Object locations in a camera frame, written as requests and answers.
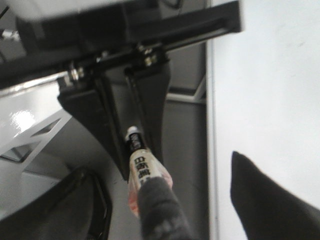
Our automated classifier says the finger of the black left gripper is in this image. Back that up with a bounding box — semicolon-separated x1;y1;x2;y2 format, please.
57;75;129;181

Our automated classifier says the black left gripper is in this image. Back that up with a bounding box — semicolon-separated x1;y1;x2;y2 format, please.
0;0;241;163

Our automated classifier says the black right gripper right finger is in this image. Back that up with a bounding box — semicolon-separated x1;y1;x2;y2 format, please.
230;151;320;240

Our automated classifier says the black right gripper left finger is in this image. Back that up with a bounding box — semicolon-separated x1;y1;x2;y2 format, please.
0;167;112;240

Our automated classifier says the black white whiteboard marker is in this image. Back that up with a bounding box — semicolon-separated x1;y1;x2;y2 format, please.
124;126;193;240

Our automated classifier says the grey metal whiteboard stand foot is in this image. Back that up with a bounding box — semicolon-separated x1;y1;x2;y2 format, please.
166;75;207;105

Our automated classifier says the white whiteboard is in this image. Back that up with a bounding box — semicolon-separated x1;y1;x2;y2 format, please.
206;0;320;240

